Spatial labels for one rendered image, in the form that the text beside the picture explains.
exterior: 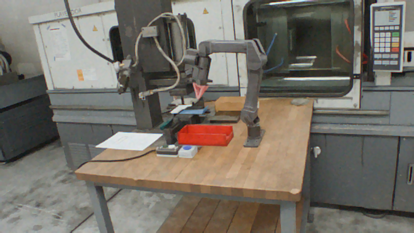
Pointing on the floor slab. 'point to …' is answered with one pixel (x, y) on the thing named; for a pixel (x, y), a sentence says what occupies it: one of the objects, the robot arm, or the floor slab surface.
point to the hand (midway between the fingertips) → (198, 97)
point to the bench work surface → (221, 178)
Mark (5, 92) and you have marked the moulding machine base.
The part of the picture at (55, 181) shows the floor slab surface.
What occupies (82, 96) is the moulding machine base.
